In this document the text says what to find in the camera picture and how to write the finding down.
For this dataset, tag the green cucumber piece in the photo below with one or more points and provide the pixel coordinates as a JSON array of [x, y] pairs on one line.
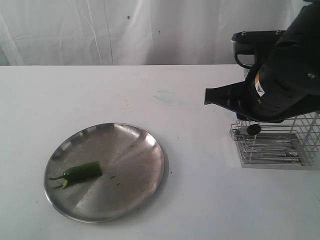
[[78, 173]]

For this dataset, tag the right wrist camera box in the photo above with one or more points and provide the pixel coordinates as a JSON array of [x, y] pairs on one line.
[[254, 43]]

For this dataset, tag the white backdrop curtain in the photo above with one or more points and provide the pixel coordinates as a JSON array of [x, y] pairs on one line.
[[132, 32]]

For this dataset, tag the round steel plate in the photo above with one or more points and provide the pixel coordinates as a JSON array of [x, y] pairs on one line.
[[132, 163]]

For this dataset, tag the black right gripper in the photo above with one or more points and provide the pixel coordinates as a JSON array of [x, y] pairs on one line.
[[284, 82]]

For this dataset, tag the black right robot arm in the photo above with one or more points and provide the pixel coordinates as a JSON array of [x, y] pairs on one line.
[[304, 29]]

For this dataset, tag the steel wire utensil rack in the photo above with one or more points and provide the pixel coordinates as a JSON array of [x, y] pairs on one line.
[[293, 144]]

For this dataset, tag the black kitchen knife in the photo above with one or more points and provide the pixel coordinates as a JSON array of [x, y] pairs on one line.
[[251, 130]]

